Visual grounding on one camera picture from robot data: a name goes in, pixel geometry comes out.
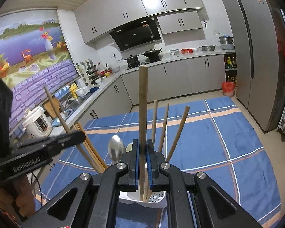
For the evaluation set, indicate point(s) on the red bowl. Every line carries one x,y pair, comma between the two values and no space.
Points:
184,51
190,50

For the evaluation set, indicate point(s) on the blue plaid tablecloth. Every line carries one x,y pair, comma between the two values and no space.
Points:
204,147

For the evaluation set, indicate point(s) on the white plastic utensil holder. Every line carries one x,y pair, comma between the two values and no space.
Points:
154,200

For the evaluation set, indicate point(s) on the white bowl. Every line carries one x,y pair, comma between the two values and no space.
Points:
79,92

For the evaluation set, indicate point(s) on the white dish rack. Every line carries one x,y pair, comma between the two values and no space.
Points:
86,76

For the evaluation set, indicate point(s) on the black range hood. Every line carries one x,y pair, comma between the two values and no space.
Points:
135,35

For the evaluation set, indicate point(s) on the yellow bottle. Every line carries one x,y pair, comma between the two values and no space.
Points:
73,91

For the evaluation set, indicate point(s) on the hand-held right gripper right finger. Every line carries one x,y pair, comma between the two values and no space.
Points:
149,166

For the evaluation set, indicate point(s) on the black wok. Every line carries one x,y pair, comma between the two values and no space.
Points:
152,53

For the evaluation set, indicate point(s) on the metal steamer pot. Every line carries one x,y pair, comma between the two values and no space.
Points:
226,44

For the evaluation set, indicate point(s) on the scissors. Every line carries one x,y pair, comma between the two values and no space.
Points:
205,24

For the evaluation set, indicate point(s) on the person's left hand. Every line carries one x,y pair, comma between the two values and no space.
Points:
23,194

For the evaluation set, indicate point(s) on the metal spoon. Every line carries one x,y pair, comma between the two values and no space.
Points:
116,147

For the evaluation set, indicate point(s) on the row of bottles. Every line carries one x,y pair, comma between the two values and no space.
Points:
230,63

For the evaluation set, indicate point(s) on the black cooking pot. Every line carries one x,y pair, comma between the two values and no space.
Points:
131,59

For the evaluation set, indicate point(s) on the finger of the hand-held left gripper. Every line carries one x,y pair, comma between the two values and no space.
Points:
66,140

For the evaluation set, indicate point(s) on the grey lower kitchen cabinets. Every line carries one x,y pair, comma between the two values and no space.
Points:
175,76

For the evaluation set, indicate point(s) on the wall poster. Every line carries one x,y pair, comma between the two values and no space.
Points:
26,52

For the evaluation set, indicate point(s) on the red plastic bag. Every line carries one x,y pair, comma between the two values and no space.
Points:
228,89

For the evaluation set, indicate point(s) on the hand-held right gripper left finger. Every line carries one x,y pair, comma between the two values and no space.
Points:
135,163

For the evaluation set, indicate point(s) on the white ceramic spoon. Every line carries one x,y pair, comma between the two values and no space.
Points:
129,147

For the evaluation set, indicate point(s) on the grey refrigerator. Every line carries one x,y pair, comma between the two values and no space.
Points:
251,52

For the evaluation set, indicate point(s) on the black gas stove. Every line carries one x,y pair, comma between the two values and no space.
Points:
144,63

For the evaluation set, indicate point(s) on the grey upper kitchen cabinets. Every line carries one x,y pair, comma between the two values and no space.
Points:
133,4

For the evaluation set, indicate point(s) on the white rice cooker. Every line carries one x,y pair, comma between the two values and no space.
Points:
38,123

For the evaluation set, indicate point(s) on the grey kitchen cabinets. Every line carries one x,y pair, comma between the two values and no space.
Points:
133,4
175,76

